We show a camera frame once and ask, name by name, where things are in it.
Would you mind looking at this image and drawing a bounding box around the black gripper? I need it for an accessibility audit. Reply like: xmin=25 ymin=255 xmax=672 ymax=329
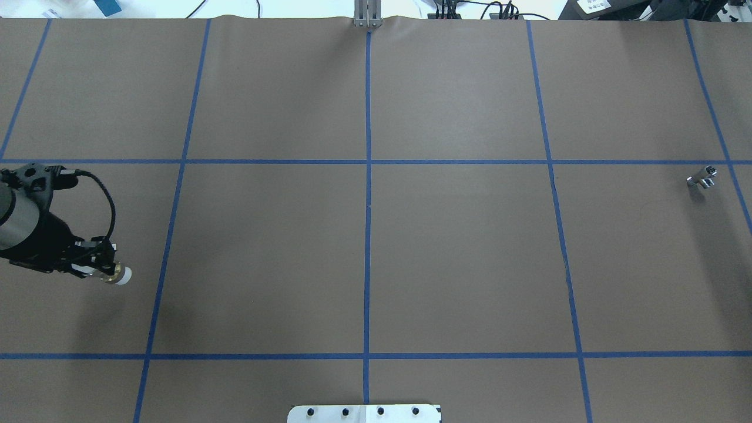
xmin=12 ymin=213 xmax=115 ymax=278

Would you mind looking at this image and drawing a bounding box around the white brass PPR valve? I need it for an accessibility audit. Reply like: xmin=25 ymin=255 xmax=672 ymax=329
xmin=77 ymin=262 xmax=133 ymax=286

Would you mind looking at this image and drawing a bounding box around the chrome angle pipe fitting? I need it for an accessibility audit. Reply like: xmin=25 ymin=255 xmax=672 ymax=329
xmin=686 ymin=166 xmax=717 ymax=189

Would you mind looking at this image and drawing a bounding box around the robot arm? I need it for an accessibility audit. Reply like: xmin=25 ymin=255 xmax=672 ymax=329
xmin=2 ymin=177 xmax=128 ymax=284

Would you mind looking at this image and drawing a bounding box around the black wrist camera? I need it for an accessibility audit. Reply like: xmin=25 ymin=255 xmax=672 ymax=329
xmin=2 ymin=163 xmax=79 ymax=207

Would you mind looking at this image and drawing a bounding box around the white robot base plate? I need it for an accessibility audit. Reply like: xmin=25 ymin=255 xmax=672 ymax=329
xmin=287 ymin=404 xmax=443 ymax=422

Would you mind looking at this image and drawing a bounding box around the aluminium frame post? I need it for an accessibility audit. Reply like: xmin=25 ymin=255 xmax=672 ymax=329
xmin=352 ymin=0 xmax=383 ymax=29

